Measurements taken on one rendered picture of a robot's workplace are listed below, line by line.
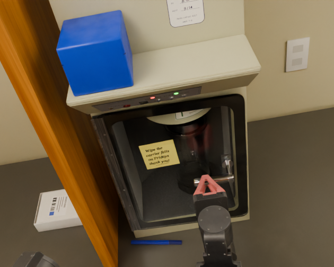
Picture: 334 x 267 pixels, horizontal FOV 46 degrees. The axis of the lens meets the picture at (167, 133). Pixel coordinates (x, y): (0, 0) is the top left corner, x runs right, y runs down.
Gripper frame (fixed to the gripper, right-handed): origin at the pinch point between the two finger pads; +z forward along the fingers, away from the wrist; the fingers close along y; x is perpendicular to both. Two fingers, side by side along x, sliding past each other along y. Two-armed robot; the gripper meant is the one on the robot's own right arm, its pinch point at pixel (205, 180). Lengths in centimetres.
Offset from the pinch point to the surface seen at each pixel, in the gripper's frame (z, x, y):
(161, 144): 4.4, 8.1, 8.8
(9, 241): 12, 59, -26
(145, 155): 4.5, 12.2, 6.4
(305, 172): 19.5, -30.7, -26.1
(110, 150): 4.7, 19.5, 9.4
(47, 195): 23, 48, -22
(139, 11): 6.1, 7.0, 38.6
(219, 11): 6.3, -6.5, 35.9
